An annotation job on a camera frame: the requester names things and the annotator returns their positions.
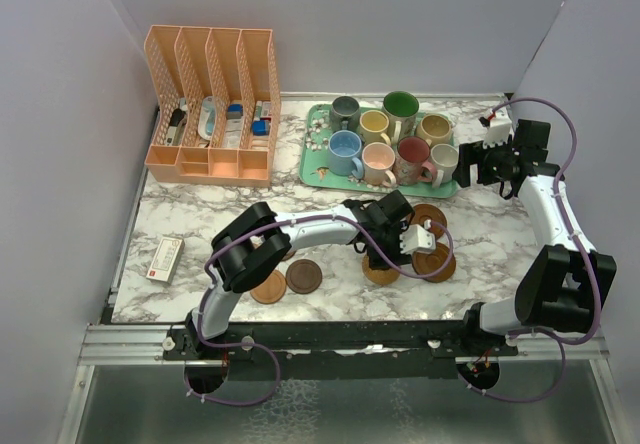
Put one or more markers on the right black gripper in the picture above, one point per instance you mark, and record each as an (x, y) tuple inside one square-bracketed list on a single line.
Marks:
[(472, 154)]

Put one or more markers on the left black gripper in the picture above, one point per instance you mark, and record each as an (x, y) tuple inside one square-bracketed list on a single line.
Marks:
[(395, 250)]

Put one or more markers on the brown wooden coaster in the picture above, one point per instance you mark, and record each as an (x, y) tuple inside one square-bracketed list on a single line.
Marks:
[(433, 264), (427, 212)]

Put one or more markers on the woven rattan coaster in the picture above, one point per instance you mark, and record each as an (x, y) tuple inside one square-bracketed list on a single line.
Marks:
[(378, 276)]

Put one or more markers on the white speckled mug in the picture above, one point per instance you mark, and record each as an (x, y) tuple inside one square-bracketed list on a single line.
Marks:
[(444, 158)]

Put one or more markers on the green floral tray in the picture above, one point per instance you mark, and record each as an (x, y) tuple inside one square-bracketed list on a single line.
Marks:
[(314, 170)]

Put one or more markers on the peach plastic file organizer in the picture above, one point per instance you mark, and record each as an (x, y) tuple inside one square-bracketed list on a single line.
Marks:
[(219, 104)]

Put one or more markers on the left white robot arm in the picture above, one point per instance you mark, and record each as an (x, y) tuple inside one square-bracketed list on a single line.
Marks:
[(250, 248)]

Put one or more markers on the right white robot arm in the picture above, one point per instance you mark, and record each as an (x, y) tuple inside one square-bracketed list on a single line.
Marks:
[(567, 283)]

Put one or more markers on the dark walnut coaster lower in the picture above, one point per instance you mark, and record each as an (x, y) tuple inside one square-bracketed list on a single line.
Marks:
[(303, 276)]

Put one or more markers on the dark walnut coaster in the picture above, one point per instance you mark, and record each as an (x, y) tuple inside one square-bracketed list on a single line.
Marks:
[(288, 256), (303, 276)]

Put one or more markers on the dark walnut coaster upper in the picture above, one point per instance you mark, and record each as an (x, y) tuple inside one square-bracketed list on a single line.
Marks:
[(288, 256)]

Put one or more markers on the light wood coaster lower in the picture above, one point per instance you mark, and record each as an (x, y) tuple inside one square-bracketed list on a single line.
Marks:
[(271, 290)]

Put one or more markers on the red floral mug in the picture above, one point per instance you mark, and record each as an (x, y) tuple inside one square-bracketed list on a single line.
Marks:
[(412, 163)]

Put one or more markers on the light pink mug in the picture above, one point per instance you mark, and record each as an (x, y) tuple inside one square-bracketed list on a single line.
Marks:
[(378, 160)]

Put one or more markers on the tan beige mug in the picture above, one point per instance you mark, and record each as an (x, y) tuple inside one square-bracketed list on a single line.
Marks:
[(434, 129)]

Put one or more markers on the blue mug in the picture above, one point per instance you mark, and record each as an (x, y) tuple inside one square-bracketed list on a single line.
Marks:
[(344, 158)]

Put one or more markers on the yellow mug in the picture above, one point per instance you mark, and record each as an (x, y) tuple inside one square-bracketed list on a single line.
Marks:
[(373, 126)]

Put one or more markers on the green mug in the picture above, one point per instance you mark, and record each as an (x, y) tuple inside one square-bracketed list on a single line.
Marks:
[(401, 108)]

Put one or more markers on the dark grey mug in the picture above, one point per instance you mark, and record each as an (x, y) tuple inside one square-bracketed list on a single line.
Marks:
[(344, 114)]

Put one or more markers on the blue tape dispenser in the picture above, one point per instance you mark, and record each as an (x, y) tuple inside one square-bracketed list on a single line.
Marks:
[(261, 127)]

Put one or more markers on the blue eraser box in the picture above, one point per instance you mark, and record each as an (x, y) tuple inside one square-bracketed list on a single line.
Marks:
[(235, 111)]

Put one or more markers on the white blue pack in organizer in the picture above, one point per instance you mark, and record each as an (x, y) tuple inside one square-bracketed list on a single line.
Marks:
[(207, 118)]

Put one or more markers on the small white card box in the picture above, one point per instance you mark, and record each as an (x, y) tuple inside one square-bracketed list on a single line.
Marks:
[(165, 260)]

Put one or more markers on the black white tool in organizer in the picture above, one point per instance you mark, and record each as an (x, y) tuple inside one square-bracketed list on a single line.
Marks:
[(177, 124)]

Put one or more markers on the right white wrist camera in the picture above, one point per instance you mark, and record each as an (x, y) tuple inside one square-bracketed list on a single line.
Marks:
[(498, 129)]

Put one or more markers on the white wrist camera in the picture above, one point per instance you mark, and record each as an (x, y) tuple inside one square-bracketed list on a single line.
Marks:
[(417, 239), (498, 129)]

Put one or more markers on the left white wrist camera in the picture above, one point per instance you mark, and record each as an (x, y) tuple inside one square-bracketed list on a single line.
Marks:
[(417, 239)]

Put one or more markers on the black mounting rail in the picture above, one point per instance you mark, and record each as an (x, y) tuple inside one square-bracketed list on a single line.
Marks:
[(260, 362)]

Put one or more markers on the aluminium frame rail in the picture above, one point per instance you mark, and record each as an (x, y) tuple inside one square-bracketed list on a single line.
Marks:
[(149, 344)]

